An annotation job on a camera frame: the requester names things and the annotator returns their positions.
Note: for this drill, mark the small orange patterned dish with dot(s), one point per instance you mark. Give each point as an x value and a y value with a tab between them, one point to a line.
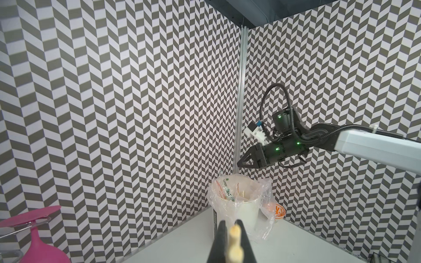
276	209

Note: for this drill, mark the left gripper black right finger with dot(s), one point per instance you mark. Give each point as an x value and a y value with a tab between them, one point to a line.
245	244

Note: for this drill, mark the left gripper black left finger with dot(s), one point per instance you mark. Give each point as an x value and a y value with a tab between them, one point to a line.
218	249

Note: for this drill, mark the pink plastic goblet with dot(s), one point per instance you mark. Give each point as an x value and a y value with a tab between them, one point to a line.
38	252

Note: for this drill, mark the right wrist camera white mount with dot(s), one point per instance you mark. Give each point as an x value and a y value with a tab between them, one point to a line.
254	130

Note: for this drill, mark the white bin with plastic bag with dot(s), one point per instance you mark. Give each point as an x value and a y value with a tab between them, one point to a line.
251	196

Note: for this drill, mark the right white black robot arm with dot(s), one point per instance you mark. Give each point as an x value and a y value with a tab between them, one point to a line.
291	138

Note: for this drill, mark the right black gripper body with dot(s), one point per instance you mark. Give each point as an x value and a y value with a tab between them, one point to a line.
271	153

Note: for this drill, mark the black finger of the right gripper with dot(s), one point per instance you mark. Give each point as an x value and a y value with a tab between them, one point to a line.
252	158

